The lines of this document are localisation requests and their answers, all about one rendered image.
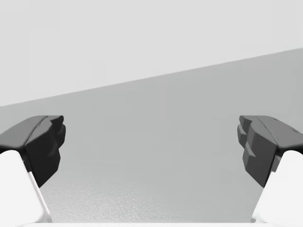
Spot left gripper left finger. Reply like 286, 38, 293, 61
0, 115, 67, 224

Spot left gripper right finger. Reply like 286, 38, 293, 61
237, 115, 303, 224

